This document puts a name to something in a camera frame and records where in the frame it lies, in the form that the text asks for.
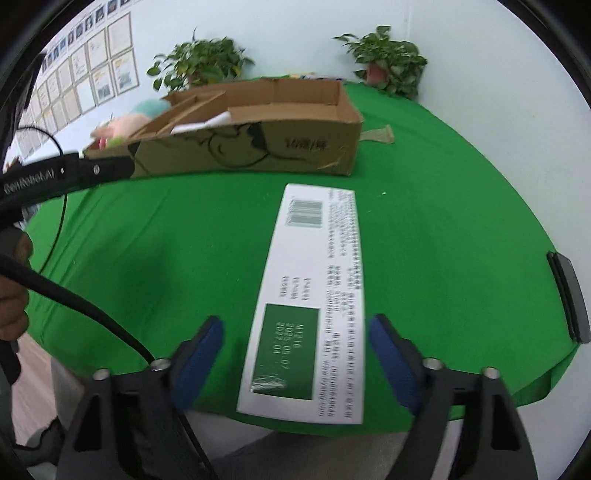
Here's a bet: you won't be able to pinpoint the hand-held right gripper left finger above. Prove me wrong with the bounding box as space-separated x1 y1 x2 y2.
58 315 225 480

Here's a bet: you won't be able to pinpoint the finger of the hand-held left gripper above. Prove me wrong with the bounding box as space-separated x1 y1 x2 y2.
76 154 136 185

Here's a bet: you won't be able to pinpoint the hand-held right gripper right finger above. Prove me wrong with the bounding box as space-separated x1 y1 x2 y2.
368 314 539 480

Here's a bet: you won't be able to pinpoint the white box green label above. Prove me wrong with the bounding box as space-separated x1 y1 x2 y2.
236 183 366 425

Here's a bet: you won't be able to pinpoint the brown cardboard box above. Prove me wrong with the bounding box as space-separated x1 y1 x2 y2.
82 78 364 178

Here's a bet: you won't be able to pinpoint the person's left hand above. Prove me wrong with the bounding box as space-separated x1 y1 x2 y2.
0 228 34 342

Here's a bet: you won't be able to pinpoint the pink plush toy teal cap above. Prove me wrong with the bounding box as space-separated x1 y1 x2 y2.
91 98 171 149

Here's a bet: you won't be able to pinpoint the row of framed certificates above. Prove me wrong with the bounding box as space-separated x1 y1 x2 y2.
18 9 139 153

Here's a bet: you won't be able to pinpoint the white paper sheet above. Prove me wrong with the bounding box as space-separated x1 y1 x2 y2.
173 110 232 134

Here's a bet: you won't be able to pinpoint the person's grey trousers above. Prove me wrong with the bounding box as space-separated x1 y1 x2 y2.
51 360 462 480

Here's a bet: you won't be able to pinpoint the leafy potted plant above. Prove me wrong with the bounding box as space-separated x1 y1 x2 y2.
147 30 254 93

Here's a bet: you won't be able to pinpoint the person's dark shoe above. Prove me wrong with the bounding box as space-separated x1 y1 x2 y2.
14 415 65 462

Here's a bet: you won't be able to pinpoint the black flat device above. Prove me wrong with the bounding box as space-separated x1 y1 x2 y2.
547 251 591 343

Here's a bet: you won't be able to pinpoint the cardboard scrap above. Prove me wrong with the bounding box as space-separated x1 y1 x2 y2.
360 124 395 144

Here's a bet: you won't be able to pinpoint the potted plant pink pot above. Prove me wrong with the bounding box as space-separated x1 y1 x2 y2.
332 25 428 100

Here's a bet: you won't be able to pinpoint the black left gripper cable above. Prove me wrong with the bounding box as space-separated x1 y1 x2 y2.
16 127 68 278

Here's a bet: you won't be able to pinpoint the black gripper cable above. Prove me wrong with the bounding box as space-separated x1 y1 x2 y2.
0 251 155 367
16 127 68 278

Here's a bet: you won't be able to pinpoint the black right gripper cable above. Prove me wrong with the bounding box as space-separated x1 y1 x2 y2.
0 251 155 367

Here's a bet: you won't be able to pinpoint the wall photo chart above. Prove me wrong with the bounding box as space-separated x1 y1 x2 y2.
41 0 139 70

